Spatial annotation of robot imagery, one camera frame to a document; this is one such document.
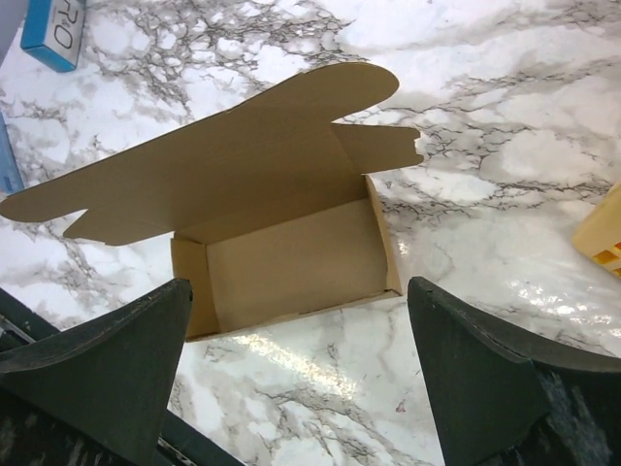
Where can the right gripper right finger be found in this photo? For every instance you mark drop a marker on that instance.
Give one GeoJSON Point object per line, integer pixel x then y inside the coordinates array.
{"type": "Point", "coordinates": [502, 395]}

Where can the long blue box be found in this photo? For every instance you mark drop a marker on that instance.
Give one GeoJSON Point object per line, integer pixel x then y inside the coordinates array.
{"type": "Point", "coordinates": [52, 32]}

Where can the brown cardboard box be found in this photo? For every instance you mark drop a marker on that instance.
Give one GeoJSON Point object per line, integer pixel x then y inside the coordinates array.
{"type": "Point", "coordinates": [271, 206]}

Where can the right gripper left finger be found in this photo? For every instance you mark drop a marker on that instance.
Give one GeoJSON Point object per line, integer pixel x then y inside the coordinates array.
{"type": "Point", "coordinates": [95, 394]}

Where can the yellow plastic basket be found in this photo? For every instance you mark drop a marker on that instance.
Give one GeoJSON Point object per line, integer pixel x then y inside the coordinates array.
{"type": "Point", "coordinates": [598, 236]}

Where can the small blue box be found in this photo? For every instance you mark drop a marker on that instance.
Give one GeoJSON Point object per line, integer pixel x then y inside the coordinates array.
{"type": "Point", "coordinates": [11, 181]}

